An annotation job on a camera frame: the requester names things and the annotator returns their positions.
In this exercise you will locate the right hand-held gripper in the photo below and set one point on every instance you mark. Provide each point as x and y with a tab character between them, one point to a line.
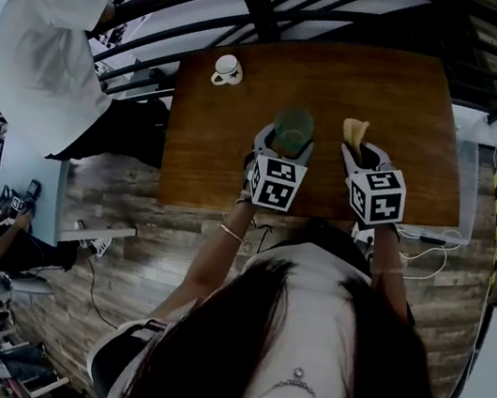
377	197

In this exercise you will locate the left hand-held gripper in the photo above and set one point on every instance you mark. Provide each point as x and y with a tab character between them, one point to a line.
277	184

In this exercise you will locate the green dimpled glass cup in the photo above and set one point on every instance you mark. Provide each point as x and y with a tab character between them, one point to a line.
293	127

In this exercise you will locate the beige loofah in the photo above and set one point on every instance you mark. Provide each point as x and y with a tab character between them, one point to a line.
354	133

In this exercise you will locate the white mug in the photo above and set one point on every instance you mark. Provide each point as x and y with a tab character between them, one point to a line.
226	68

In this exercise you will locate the person's right forearm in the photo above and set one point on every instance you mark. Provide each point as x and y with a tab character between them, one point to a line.
391	252

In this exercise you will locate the person's left forearm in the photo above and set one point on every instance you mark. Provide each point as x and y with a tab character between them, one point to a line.
208	262

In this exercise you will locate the person's black trousers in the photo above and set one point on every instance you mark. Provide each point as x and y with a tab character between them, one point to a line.
317	239

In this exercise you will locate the clear plastic storage box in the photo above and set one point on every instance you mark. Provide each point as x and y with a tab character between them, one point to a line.
465	184

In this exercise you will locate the white box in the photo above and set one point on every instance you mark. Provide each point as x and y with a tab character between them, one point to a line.
480	127

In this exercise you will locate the yellow black striped tape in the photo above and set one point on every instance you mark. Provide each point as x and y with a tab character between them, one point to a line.
496	227

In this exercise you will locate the person's white shirt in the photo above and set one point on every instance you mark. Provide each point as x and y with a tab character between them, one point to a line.
317	320

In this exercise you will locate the light blue table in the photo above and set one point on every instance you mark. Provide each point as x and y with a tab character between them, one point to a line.
31	188

